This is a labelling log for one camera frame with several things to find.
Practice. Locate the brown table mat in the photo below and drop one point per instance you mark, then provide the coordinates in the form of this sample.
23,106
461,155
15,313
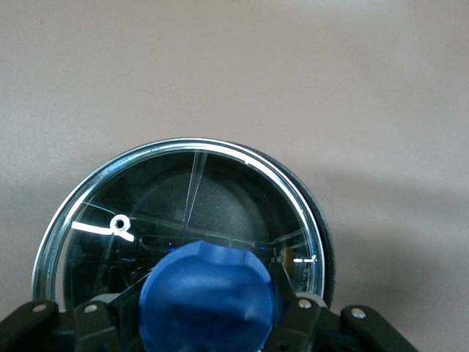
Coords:
234,55

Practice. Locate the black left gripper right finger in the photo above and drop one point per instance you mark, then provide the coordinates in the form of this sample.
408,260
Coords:
311,330

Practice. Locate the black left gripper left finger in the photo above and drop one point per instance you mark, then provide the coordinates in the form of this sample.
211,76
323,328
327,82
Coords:
55,330

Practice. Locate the glass lid with blue knob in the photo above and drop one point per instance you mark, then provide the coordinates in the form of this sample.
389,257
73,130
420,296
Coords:
212,286

